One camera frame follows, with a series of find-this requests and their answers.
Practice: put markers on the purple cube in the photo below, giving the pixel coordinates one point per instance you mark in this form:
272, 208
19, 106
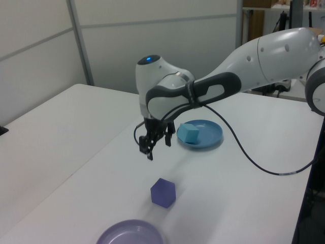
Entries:
162, 194

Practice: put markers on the purple plate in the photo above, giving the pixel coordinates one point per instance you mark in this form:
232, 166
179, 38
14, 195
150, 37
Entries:
129, 232

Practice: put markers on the grey metal post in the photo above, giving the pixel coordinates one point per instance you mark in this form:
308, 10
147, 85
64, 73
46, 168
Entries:
241, 23

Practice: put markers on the grey partition post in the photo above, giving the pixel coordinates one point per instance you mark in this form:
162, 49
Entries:
81, 40

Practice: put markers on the cyan cube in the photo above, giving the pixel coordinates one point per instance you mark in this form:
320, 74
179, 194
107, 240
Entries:
189, 133

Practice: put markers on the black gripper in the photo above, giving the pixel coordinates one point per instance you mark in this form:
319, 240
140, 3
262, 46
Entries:
156, 128

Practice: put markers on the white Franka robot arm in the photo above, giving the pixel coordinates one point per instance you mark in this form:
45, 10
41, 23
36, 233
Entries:
266, 56

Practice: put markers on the black table clamp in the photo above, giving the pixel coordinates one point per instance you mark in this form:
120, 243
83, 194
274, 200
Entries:
3, 130

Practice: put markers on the black monitor stand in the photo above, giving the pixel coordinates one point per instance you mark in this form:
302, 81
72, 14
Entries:
281, 21

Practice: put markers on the brown cardboard box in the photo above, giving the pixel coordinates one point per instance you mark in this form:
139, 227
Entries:
255, 25

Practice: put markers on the blue plate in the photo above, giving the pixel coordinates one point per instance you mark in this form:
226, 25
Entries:
210, 133

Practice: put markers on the black control box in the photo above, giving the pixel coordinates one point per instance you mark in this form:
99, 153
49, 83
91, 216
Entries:
266, 89

